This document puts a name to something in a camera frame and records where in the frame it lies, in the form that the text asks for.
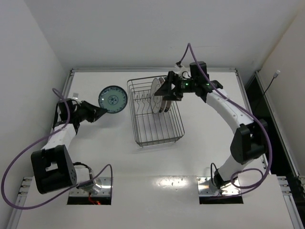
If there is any green red rimmed plate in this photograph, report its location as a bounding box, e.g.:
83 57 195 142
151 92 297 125
163 76 172 113
159 77 167 113

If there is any clear glass plate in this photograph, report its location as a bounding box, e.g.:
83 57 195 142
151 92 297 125
150 78 162 114

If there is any blue floral patterned plate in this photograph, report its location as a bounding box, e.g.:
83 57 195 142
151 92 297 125
98 85 128 114

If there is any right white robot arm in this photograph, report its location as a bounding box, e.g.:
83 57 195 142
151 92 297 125
154 62 272 189

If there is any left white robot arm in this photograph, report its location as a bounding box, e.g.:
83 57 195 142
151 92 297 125
31 99 107 194

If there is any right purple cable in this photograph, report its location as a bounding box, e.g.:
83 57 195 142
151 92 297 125
176 42 273 198

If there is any purple cable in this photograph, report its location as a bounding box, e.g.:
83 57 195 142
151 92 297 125
176 42 273 198
1 88 113 210

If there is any metal wire dish rack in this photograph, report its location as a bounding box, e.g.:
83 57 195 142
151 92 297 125
127 75 185 147

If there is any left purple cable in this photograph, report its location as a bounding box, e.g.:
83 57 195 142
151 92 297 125
1 88 113 210

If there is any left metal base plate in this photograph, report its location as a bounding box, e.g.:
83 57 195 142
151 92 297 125
69 177 112 198

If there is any metal base plate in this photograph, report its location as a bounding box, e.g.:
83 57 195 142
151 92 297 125
196 177 241 197
69 177 112 198

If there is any black wall cable white plug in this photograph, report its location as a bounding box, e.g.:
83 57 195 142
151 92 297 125
261 70 281 98

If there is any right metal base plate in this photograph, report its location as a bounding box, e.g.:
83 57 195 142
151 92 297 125
196 177 241 197

